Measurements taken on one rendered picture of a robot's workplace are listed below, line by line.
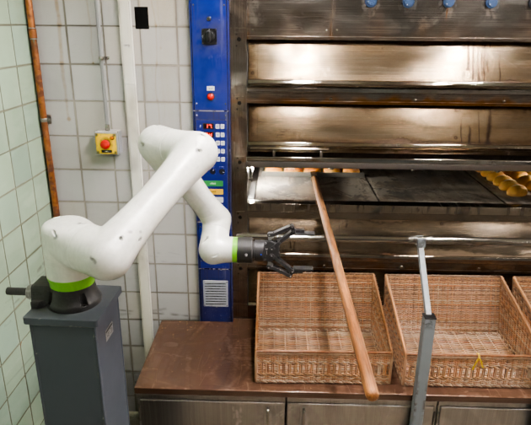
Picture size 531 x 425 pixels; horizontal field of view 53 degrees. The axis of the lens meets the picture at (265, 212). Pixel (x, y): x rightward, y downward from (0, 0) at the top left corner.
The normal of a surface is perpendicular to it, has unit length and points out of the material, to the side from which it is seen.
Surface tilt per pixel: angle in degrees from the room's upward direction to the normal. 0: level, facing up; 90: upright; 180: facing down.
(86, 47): 90
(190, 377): 0
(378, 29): 90
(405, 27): 90
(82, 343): 90
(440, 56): 70
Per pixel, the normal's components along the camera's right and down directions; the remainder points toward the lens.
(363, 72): -0.02, -0.01
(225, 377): 0.01, -0.94
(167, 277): -0.03, 0.33
